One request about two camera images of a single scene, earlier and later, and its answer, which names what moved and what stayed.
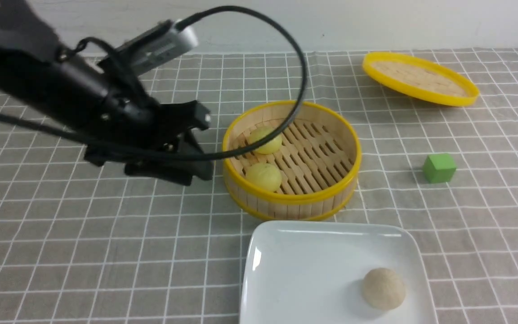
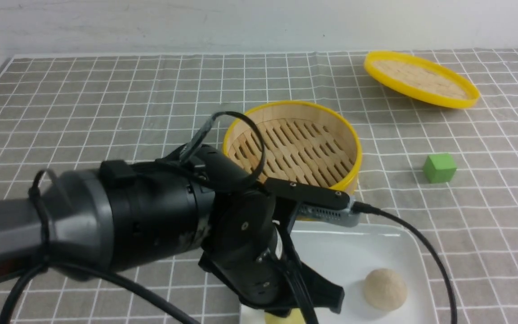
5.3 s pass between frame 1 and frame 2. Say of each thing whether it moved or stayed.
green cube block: stayed
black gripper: moved
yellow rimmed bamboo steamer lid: stayed
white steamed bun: stayed
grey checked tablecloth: stayed
